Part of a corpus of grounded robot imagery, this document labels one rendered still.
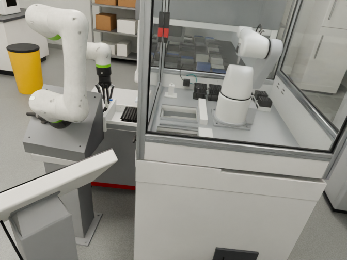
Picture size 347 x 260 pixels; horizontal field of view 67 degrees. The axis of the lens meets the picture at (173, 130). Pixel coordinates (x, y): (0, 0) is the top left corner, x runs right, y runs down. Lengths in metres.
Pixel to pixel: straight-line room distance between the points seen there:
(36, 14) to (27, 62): 2.89
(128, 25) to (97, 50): 3.87
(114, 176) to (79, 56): 1.25
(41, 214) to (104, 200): 1.49
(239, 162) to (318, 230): 1.48
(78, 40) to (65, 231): 0.79
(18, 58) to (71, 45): 2.96
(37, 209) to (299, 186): 1.17
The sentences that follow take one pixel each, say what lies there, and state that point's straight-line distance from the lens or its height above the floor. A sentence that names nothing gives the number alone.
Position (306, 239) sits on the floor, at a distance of 2.54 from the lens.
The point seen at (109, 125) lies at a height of 0.86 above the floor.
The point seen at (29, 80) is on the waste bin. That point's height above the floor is 0.22.
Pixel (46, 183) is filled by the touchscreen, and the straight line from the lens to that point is 0.87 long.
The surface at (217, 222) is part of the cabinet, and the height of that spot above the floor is 0.56.
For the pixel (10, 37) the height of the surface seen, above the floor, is 0.62.
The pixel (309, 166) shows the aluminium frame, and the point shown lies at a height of 1.01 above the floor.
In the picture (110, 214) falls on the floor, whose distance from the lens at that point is 2.32.
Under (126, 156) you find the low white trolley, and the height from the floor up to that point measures 0.44.
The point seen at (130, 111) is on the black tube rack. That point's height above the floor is 0.90.
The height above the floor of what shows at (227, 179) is 0.88.
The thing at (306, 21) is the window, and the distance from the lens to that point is 1.14.
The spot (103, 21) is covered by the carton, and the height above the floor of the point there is 0.78.
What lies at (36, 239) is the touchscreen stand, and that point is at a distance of 0.99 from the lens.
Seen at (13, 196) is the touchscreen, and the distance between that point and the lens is 0.85.
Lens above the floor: 1.74
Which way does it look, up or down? 31 degrees down
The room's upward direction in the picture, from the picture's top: 6 degrees clockwise
